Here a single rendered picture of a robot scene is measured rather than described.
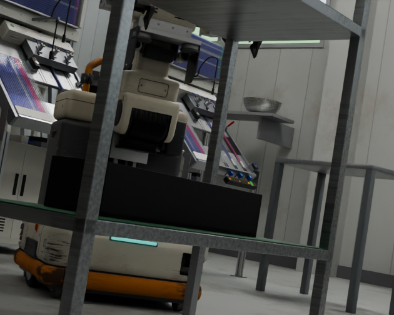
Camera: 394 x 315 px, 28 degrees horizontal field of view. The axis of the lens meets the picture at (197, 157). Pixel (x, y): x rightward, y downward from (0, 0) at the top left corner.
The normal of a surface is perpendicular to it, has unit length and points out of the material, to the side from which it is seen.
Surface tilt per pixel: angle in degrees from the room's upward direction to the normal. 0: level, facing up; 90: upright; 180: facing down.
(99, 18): 90
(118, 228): 90
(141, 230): 90
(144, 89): 98
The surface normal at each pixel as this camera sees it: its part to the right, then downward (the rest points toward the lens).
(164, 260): 0.38, 0.00
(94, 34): 0.78, 0.08
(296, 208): -0.61, -0.15
